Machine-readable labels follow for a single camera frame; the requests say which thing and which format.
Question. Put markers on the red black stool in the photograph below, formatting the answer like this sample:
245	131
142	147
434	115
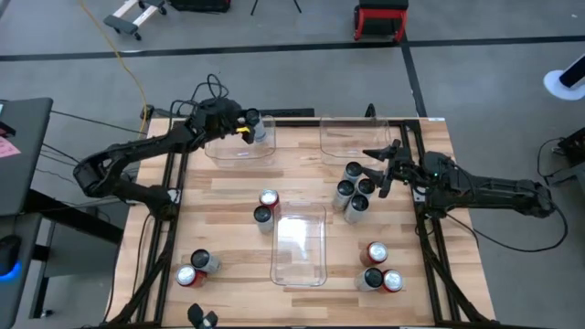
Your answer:
380	18

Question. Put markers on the clear plastic bin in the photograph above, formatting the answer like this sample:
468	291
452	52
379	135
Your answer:
347	137
299	247
228	153

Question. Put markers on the black case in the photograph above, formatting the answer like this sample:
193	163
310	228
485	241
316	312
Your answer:
200	4

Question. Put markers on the black tripod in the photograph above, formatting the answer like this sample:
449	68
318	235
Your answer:
253	7

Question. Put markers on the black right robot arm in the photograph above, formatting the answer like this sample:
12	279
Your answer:
503	194

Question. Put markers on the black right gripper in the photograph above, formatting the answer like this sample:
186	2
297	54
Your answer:
396	169

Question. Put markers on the grey white wheeled dolly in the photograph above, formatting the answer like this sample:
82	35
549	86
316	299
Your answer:
123	23

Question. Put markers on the black computer mouse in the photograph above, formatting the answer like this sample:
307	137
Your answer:
9	256

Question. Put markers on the white mounting plate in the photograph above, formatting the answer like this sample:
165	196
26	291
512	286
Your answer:
173	195
417	195

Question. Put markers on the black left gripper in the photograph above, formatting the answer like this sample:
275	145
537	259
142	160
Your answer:
219	118

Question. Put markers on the black aluminium table frame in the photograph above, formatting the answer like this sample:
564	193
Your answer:
412	124

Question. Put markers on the black power adapter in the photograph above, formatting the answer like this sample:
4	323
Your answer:
147	112

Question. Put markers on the black post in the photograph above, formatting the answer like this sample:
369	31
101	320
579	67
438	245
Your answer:
573	75

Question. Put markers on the black equipment box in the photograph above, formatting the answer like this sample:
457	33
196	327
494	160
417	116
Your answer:
573	151

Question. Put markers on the black clamp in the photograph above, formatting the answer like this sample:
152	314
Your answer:
370	111

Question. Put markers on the small black desk device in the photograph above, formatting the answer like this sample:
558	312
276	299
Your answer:
7	129

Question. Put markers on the black power strip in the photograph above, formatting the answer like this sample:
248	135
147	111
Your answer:
288	112

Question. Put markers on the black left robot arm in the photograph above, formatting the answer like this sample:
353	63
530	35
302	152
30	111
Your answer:
128	151

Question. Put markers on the red can silver lid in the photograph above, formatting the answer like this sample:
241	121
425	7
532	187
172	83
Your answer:
377	251
186	274
393	279
269	198

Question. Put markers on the black desk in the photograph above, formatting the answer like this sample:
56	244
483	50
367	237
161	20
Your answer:
23	155

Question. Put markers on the white round base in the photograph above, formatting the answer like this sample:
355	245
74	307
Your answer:
555	87

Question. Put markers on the pink paper note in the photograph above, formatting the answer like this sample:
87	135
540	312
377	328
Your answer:
7	147

